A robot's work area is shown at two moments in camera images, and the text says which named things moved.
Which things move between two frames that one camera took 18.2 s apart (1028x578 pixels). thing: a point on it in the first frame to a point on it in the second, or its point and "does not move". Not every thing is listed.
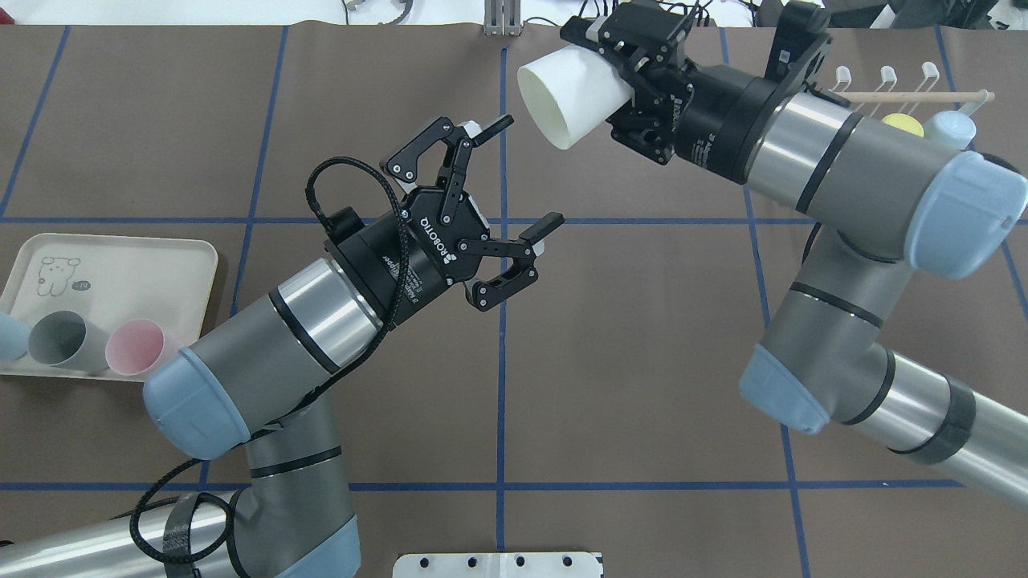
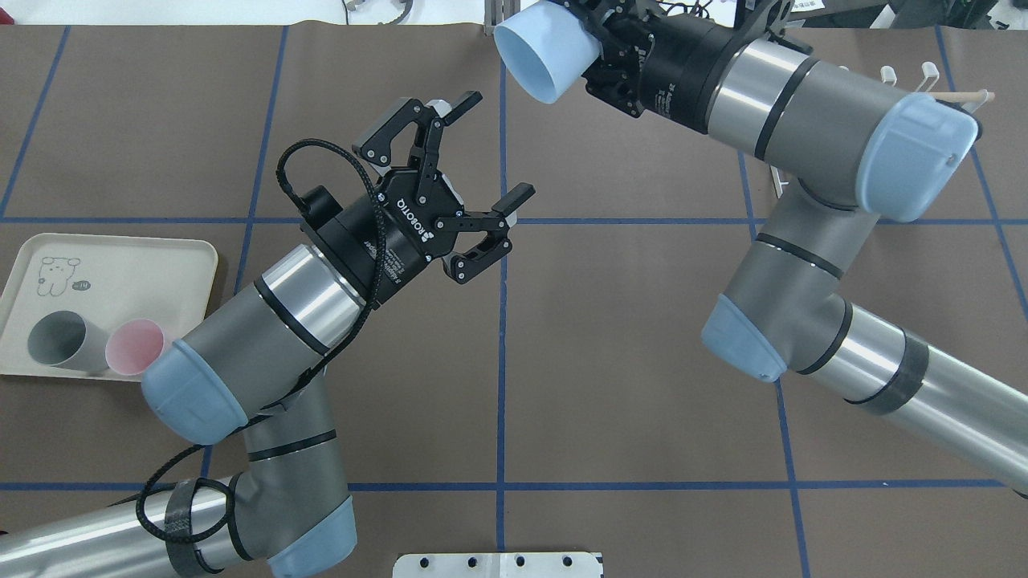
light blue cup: (14, 337) to (545, 48)
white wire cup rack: (919, 91) does not move
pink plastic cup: (135, 346) does not move
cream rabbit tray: (110, 279) does not move
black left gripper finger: (458, 138) to (430, 119)
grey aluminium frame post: (502, 18) does not move
